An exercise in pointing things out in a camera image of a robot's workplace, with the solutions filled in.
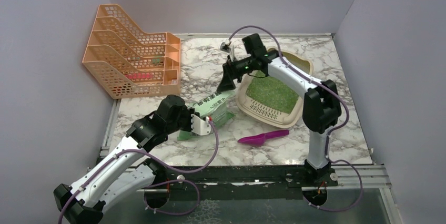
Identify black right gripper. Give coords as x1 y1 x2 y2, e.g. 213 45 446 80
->
216 55 255 94

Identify green litter bag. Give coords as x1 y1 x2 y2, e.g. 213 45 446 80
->
189 90 235 128

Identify beige plastic litter box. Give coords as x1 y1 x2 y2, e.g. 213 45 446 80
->
235 47 315 129

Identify purple plastic litter scoop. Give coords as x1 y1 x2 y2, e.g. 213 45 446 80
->
237 129 289 146

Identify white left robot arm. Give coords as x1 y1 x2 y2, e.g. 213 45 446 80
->
53 95 210 223

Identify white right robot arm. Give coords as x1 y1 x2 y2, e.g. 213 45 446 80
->
217 33 342 186

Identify green litter pellets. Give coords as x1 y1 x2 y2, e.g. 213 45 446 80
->
246 71 299 114

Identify orange mesh file rack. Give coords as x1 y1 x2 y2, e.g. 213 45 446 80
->
82 4 181 99

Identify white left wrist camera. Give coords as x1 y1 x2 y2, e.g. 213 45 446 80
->
191 115 213 136

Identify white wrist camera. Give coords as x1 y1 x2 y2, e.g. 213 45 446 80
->
191 115 213 136
219 40 236 61

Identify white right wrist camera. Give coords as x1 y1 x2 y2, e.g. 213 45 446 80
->
219 40 236 61

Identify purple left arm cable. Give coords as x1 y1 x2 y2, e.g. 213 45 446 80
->
57 118 220 224

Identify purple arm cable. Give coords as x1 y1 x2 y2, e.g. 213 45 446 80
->
228 25 364 213
57 118 220 224

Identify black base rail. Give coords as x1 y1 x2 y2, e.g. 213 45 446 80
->
142 165 338 203

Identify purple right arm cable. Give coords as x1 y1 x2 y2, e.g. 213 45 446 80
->
228 25 364 213

